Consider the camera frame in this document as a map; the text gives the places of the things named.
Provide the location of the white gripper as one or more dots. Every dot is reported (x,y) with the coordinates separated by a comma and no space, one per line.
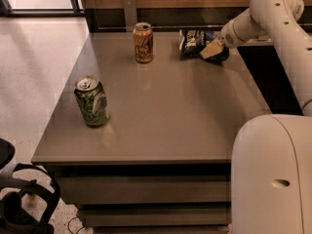
(228,35)

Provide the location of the blue chip bag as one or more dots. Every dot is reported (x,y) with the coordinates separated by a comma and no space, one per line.
(192,42)

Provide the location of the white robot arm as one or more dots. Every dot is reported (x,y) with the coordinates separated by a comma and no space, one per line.
(271,167)

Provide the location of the orange soda can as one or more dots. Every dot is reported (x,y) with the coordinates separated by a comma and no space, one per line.
(143,42)

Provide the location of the green soda can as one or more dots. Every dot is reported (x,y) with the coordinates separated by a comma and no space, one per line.
(92,101)

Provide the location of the grey drawer cabinet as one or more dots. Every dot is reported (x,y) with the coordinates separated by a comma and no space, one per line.
(161,163)

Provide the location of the left metal wall bracket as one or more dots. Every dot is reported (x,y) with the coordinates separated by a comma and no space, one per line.
(130,14)

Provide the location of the black window frame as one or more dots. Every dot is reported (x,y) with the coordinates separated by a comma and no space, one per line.
(41,8)

